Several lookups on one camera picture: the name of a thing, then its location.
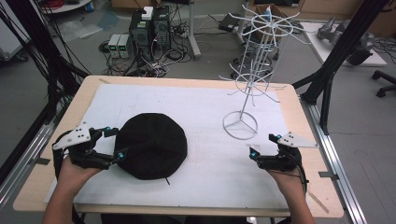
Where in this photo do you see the black office chair base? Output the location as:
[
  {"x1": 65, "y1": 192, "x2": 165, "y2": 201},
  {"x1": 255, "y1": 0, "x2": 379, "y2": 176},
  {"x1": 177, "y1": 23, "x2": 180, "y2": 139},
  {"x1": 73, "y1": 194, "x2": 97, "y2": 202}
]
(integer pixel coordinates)
[{"x1": 371, "y1": 69, "x2": 396, "y2": 99}]

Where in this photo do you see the aluminium rail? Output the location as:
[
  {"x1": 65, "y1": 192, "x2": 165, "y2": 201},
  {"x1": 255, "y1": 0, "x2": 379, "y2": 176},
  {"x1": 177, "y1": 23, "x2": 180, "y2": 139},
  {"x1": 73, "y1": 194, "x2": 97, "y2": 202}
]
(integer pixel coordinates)
[
  {"x1": 0, "y1": 119, "x2": 64, "y2": 210},
  {"x1": 299, "y1": 95, "x2": 369, "y2": 224}
]

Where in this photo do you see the person's left hand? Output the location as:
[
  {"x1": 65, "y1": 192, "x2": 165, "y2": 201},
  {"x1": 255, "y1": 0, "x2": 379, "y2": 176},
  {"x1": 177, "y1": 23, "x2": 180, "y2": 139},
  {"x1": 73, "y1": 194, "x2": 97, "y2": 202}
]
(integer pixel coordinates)
[{"x1": 57, "y1": 156, "x2": 105, "y2": 189}]

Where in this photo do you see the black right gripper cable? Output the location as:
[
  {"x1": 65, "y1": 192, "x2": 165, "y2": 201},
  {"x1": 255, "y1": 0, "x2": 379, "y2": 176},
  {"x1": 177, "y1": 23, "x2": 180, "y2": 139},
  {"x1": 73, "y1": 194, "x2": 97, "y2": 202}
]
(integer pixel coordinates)
[{"x1": 281, "y1": 153, "x2": 310, "y2": 195}]

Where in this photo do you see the grey bench power supply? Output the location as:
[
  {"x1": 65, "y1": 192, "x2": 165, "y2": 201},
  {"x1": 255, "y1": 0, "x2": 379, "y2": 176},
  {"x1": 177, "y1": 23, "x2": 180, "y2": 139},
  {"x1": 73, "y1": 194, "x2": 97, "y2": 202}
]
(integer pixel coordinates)
[
  {"x1": 118, "y1": 34, "x2": 133, "y2": 59},
  {"x1": 107, "y1": 34, "x2": 121, "y2": 59}
]

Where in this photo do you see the white box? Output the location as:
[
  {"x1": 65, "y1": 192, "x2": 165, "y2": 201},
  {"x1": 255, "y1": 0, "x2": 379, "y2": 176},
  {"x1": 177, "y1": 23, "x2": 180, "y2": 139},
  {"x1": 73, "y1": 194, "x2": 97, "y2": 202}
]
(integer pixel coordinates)
[{"x1": 141, "y1": 6, "x2": 154, "y2": 21}]

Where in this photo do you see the person's right hand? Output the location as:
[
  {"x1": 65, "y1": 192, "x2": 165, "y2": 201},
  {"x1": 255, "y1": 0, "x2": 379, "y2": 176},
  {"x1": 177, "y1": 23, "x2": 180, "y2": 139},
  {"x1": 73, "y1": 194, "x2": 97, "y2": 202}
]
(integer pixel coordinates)
[{"x1": 266, "y1": 167, "x2": 308, "y2": 194}]

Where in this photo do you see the metal wheeled stool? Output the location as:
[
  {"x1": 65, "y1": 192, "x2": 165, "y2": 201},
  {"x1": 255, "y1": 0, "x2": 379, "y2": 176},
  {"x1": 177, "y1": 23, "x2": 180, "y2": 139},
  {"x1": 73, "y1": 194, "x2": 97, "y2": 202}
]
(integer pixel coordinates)
[{"x1": 231, "y1": 26, "x2": 281, "y2": 81}]

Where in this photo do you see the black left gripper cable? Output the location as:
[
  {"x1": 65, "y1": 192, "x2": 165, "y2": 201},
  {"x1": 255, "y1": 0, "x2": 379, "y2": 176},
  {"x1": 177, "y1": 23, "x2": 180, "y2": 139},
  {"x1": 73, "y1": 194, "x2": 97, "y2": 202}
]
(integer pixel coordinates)
[{"x1": 51, "y1": 130, "x2": 70, "y2": 183}]

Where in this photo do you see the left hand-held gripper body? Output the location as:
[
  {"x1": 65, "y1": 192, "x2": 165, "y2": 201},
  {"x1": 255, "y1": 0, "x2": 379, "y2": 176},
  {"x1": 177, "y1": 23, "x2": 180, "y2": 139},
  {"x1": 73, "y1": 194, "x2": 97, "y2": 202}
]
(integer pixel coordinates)
[{"x1": 51, "y1": 122, "x2": 112, "y2": 171}]

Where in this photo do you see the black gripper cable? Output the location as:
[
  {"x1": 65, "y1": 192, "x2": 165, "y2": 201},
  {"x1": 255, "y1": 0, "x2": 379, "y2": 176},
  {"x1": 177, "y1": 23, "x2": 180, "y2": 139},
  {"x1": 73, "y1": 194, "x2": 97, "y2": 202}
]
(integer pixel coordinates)
[
  {"x1": 51, "y1": 130, "x2": 70, "y2": 183},
  {"x1": 281, "y1": 153, "x2": 310, "y2": 195}
]

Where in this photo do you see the white foam mat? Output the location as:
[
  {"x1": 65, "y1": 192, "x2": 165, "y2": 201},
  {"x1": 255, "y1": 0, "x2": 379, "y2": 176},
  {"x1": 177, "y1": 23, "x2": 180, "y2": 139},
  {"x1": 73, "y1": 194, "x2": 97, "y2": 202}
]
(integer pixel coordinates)
[{"x1": 44, "y1": 83, "x2": 290, "y2": 210}]

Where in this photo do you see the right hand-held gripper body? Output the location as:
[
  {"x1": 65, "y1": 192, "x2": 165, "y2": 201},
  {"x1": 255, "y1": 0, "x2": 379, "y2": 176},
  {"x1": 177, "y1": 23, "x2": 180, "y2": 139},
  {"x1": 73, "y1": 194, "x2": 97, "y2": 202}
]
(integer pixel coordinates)
[{"x1": 257, "y1": 131, "x2": 319, "y2": 173}]

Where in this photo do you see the black computer tower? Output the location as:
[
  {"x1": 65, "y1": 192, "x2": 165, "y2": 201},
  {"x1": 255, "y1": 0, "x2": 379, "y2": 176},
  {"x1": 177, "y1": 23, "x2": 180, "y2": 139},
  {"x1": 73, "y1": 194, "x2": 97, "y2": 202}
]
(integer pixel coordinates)
[
  {"x1": 128, "y1": 10, "x2": 154, "y2": 61},
  {"x1": 151, "y1": 5, "x2": 172, "y2": 52}
]

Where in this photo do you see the white wire display rack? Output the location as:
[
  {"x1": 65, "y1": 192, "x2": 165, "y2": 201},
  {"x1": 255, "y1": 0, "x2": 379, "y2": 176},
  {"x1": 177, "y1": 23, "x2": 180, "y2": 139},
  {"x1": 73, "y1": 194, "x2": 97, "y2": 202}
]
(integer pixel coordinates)
[{"x1": 219, "y1": 4, "x2": 312, "y2": 141}]

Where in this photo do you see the grey table leg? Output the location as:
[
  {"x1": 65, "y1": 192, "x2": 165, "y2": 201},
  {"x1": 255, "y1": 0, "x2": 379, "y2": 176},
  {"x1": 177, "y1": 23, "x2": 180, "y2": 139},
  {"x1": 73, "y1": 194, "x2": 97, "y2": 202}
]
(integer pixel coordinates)
[{"x1": 186, "y1": 0, "x2": 203, "y2": 61}]

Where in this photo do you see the round white table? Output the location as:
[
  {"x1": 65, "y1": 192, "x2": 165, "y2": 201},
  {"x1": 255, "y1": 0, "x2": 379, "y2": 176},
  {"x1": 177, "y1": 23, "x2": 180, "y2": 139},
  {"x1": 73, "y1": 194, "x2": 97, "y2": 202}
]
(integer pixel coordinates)
[{"x1": 39, "y1": 0, "x2": 95, "y2": 15}]

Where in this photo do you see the black beret hat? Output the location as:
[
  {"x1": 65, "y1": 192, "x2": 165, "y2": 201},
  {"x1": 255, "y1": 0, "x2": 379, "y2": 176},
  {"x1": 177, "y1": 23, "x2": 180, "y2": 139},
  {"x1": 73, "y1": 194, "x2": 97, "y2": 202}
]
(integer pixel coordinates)
[{"x1": 114, "y1": 112, "x2": 189, "y2": 181}]

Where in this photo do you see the blue plastic sheet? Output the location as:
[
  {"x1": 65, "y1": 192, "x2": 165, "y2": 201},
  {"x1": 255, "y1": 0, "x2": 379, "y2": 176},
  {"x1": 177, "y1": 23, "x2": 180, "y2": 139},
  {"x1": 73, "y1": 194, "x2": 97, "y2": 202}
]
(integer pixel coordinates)
[{"x1": 95, "y1": 11, "x2": 121, "y2": 32}]

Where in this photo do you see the white board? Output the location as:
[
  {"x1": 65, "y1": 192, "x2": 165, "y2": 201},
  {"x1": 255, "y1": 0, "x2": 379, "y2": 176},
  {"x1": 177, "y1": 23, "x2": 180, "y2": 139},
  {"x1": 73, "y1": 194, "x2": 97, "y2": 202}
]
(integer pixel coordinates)
[{"x1": 299, "y1": 21, "x2": 389, "y2": 68}]

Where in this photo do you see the cardboard box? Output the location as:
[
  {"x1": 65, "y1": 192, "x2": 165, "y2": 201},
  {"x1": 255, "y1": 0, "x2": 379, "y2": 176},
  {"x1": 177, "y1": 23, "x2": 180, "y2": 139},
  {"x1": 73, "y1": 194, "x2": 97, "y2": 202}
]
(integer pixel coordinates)
[{"x1": 247, "y1": 3, "x2": 291, "y2": 43}]

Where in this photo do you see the tangle of floor cables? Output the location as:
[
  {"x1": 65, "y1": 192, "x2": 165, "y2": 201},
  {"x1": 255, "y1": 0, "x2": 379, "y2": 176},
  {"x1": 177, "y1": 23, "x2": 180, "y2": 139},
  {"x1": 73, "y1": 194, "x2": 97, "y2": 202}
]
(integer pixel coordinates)
[{"x1": 98, "y1": 18, "x2": 195, "y2": 78}]

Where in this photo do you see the black metal frame post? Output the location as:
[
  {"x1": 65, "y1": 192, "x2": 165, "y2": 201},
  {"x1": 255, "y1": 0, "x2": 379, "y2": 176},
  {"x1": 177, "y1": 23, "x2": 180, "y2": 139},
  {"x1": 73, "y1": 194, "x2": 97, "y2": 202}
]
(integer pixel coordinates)
[
  {"x1": 291, "y1": 0, "x2": 392, "y2": 136},
  {"x1": 0, "y1": 0, "x2": 92, "y2": 185}
]

